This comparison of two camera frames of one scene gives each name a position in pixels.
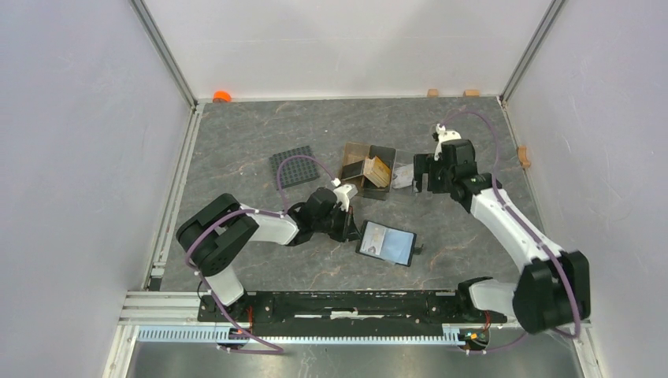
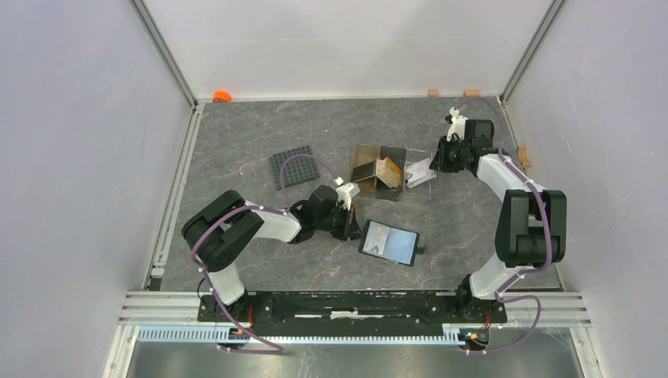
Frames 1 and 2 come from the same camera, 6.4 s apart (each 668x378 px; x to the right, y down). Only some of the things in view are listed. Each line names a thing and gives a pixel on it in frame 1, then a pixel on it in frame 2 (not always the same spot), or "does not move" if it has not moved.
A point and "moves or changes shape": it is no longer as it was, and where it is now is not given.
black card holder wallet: (392, 245) does not move
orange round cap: (221, 95) does not move
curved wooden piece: (523, 157) does not move
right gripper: (424, 164) to (439, 163)
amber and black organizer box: (369, 168) moves or changes shape
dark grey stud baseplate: (294, 170) does not move
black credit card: (353, 169) to (364, 172)
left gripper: (347, 220) does not move
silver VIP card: (372, 239) does not move
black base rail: (348, 306) does not move
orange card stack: (376, 172) to (388, 172)
